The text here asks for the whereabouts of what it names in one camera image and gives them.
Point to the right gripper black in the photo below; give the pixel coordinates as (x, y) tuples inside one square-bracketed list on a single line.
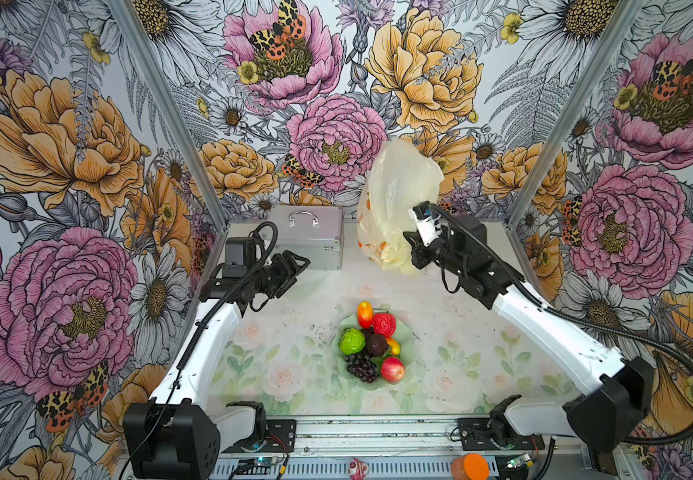
[(414, 239)]

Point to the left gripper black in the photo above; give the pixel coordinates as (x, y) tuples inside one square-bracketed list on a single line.
[(283, 267)]

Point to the translucent yellow plastic bag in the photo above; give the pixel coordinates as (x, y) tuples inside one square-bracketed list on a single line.
[(400, 179)]

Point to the crinkled red fruit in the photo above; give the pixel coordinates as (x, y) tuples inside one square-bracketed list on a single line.
[(384, 324)]

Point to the red pink apple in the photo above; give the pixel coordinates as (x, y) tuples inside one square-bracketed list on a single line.
[(393, 370)]

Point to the light green wavy plate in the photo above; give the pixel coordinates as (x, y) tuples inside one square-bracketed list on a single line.
[(408, 355)]

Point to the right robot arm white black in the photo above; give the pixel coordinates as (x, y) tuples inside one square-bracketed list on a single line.
[(613, 394)]

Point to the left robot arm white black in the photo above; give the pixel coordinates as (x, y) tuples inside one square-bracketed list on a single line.
[(170, 435)]

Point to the silver metal case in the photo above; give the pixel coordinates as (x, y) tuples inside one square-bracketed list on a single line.
[(313, 232)]

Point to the orange red mango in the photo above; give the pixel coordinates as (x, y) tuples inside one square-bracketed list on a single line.
[(365, 315)]

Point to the green bumpy fruit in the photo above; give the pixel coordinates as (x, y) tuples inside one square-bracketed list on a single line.
[(352, 341)]

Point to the small yellow orange mango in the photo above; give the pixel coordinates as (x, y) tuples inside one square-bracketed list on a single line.
[(394, 348)]

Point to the dark brown fruit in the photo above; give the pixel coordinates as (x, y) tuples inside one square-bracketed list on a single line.
[(376, 345)]

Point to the dark purple grape bunch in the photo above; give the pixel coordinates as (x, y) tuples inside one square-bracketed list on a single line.
[(361, 366)]

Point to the red white small object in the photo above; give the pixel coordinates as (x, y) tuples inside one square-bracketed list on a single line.
[(358, 469)]

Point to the orange round cap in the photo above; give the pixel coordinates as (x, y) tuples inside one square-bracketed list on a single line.
[(470, 467)]

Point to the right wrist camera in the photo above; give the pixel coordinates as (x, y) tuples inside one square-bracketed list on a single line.
[(427, 223)]

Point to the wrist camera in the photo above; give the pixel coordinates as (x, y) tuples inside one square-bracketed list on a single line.
[(427, 223), (240, 256)]

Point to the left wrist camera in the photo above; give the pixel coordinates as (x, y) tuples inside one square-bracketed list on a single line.
[(240, 256)]

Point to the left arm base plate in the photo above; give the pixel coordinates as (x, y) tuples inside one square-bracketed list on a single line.
[(271, 435)]

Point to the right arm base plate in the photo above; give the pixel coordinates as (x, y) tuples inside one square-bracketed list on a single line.
[(490, 434)]

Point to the aluminium frame rail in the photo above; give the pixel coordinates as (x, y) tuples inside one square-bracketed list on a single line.
[(414, 447)]

